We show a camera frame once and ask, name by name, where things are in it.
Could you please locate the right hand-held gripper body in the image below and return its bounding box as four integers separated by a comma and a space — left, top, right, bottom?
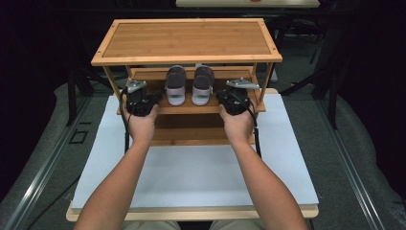
221, 77, 260, 116

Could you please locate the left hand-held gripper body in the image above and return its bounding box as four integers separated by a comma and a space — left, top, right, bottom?
124, 78, 160, 117

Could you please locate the pink strappy sandal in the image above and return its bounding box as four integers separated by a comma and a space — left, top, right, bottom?
164, 64, 188, 106
191, 65, 215, 106

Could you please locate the three-tier wooden shoe rack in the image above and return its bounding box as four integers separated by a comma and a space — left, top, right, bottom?
90, 17, 283, 148

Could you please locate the person's left hand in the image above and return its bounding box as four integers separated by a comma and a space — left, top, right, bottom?
123, 103, 160, 146

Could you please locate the person's right hand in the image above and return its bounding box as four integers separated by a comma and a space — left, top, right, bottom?
218, 99, 257, 147

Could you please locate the black metal stand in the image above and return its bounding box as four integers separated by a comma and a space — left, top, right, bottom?
64, 68, 79, 127
280, 61, 340, 130

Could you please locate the white foam mat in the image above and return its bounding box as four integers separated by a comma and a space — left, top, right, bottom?
70, 93, 320, 211

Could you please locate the light wooden table board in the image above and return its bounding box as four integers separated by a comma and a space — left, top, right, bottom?
65, 88, 320, 222

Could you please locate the person's left leg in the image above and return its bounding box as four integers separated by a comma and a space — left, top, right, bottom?
123, 220, 182, 230

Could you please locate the person's leg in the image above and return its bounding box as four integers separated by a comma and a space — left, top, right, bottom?
123, 220, 182, 230
209, 219, 266, 230

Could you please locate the person's right leg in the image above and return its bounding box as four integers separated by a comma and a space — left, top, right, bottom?
209, 219, 266, 230

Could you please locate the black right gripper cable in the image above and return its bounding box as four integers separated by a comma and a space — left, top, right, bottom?
244, 103, 263, 159

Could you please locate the metal floor rail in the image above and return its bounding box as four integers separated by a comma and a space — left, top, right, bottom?
3, 95, 94, 230
315, 98, 388, 230

